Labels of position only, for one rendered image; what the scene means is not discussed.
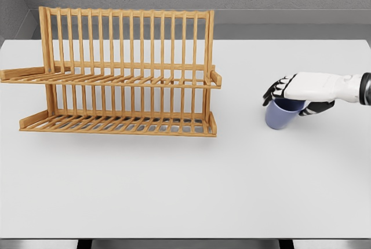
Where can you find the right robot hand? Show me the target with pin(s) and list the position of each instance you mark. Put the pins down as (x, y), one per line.
(307, 86)

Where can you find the blue plastic cup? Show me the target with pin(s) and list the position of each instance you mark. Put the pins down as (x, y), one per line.
(279, 115)

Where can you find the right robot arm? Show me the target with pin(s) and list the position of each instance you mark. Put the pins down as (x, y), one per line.
(355, 87)

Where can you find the wooden two-tier dish rack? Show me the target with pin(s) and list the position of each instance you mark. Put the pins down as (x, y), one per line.
(124, 72)

